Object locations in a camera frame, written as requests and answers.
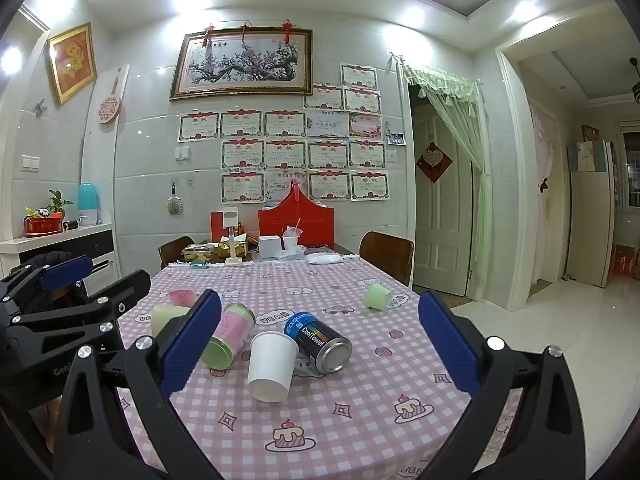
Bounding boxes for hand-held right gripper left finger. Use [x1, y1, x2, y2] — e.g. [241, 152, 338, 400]
[52, 288, 227, 480]

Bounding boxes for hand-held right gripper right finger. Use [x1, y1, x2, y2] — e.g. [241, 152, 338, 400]
[417, 290, 597, 480]

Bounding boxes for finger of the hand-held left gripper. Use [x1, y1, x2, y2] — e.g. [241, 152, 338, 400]
[9, 269, 152, 335]
[0, 254, 95, 322]

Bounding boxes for white paper cup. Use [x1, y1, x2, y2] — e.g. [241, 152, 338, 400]
[247, 331, 300, 404]

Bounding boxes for pale green cup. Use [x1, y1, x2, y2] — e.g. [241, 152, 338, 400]
[151, 305, 193, 336]

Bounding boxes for pink cup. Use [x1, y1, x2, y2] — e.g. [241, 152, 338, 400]
[168, 288, 199, 308]

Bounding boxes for white cup with straws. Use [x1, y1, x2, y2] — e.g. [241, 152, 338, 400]
[282, 219, 304, 252]

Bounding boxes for white side cabinet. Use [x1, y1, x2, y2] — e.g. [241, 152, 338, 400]
[0, 224, 121, 301]

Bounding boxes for pink and green can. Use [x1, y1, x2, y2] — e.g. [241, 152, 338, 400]
[200, 302, 257, 372]

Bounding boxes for potted plant in red pot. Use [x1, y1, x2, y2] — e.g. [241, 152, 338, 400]
[23, 190, 75, 238]

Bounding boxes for brown wooden chair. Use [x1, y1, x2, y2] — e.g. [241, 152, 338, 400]
[359, 231, 415, 287]
[159, 236, 197, 271]

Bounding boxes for turquoise humidifier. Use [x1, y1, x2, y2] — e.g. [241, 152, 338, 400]
[77, 183, 104, 226]

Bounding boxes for clear food container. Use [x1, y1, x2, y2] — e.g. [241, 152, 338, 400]
[181, 243, 213, 265]

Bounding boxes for white panel door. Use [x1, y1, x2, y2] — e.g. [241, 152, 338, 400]
[410, 85, 476, 297]

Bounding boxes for yellow snack packets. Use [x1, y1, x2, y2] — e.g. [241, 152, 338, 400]
[215, 240, 250, 259]

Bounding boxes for pink checked tablecloth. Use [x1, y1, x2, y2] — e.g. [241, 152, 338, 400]
[117, 255, 522, 480]

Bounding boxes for small white box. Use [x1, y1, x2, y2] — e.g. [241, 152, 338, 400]
[258, 235, 283, 261]

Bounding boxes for blue metal can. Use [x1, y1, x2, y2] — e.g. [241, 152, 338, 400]
[284, 311, 353, 375]

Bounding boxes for white desk lamp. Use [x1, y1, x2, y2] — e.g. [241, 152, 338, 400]
[222, 206, 244, 266]

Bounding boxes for red gift bag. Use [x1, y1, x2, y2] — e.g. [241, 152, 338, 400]
[258, 180, 335, 248]

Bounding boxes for green lace door curtain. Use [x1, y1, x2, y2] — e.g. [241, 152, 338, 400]
[402, 62, 494, 307]

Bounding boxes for red diamond door ornament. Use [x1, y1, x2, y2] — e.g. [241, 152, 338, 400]
[416, 141, 453, 184]

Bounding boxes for white refrigerator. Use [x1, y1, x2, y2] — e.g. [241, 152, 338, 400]
[565, 141, 617, 289]

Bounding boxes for red cardboard boxes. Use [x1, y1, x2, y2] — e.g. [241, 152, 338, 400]
[611, 245, 640, 279]

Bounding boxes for gold framed red picture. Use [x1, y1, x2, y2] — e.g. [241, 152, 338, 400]
[46, 22, 98, 107]

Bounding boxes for framed blossom painting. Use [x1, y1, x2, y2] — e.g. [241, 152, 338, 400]
[169, 27, 314, 102]

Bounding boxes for pink fan wall ornament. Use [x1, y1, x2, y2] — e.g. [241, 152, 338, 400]
[97, 64, 131, 125]

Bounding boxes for group of wall certificates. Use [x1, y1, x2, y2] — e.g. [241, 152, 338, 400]
[176, 62, 390, 205]

